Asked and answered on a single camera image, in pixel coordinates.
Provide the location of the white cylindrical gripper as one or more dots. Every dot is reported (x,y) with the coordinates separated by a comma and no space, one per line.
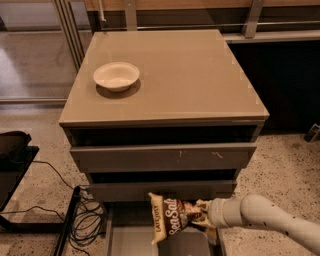
(215,212)

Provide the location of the brown sea salt chip bag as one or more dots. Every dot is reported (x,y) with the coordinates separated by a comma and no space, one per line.
(171,216)

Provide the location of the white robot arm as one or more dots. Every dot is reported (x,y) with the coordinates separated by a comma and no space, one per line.
(257,212)

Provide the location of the grey open bottom drawer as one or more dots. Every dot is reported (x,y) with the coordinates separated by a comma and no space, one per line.
(129,232)

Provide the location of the grey middle drawer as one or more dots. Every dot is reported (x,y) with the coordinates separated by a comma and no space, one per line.
(139,191)

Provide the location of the grey drawer cabinet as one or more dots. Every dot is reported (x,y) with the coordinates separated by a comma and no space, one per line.
(191,90)

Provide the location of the grey top drawer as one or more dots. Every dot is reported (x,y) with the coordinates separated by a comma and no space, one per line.
(152,158)

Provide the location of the dark bag on stand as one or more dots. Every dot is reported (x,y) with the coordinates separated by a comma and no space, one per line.
(13,143)

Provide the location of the small dark floor object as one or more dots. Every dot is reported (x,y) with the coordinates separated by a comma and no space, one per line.
(313,133)

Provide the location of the white paper bowl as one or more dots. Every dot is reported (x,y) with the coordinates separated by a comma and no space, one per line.
(116,76)

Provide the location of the black stand frame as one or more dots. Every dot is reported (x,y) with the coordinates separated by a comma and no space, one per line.
(12,175)

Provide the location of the metal railing frame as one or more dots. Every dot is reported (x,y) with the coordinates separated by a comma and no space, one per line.
(236,19)

